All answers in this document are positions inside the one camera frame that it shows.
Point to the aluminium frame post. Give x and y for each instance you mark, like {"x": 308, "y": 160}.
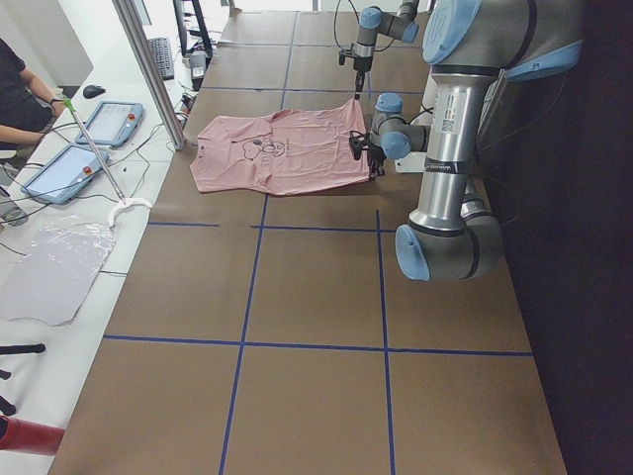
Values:
{"x": 131, "y": 23}

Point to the metal rod with white hook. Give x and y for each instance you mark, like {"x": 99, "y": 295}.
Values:
{"x": 123, "y": 202}

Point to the black camera tripod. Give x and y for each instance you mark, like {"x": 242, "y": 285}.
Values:
{"x": 8, "y": 408}

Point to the upper blue teach pendant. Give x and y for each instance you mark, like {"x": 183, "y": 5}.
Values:
{"x": 113, "y": 123}

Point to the clear plastic bag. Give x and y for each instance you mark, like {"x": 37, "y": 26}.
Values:
{"x": 49, "y": 280}

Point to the black keyboard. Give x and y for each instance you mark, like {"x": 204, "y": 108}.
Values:
{"x": 160, "y": 49}

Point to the pink Snoopy t-shirt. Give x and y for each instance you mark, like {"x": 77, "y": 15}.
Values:
{"x": 289, "y": 152}

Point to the black computer mouse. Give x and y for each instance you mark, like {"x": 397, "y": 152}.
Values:
{"x": 92, "y": 91}

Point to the seated person in black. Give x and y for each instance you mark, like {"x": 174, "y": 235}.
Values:
{"x": 28, "y": 105}

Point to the lower blue teach pendant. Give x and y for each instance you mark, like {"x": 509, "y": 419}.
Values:
{"x": 64, "y": 176}

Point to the blue teach pendant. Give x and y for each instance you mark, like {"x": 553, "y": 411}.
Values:
{"x": 113, "y": 123}
{"x": 64, "y": 176}

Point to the red fire extinguisher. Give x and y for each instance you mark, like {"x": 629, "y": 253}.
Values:
{"x": 28, "y": 437}

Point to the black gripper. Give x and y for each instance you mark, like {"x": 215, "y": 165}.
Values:
{"x": 361, "y": 65}
{"x": 375, "y": 156}

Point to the silver UR robot arm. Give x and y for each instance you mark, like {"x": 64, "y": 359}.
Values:
{"x": 373, "y": 22}
{"x": 468, "y": 45}

